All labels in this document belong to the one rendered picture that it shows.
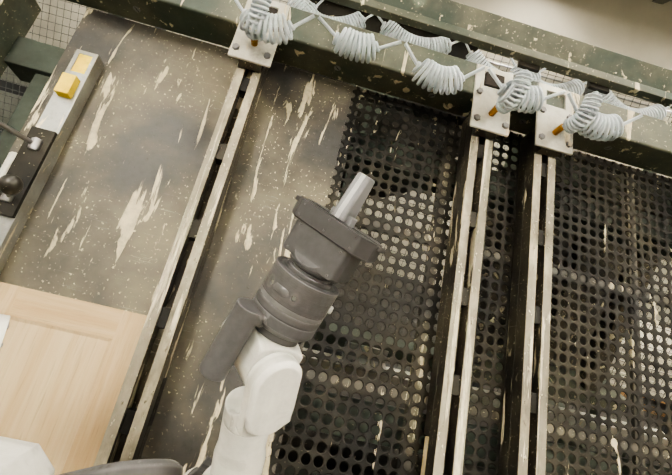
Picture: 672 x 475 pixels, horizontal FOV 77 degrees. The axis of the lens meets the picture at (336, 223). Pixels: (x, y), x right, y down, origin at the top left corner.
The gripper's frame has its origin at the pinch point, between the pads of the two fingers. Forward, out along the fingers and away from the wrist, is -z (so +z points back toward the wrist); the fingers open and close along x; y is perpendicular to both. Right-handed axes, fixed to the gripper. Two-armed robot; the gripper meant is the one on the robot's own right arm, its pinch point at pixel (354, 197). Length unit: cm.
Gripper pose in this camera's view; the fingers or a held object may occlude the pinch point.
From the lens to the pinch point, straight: 51.1
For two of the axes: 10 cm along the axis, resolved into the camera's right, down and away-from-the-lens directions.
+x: -7.5, -5.0, 4.3
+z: -5.1, 8.5, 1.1
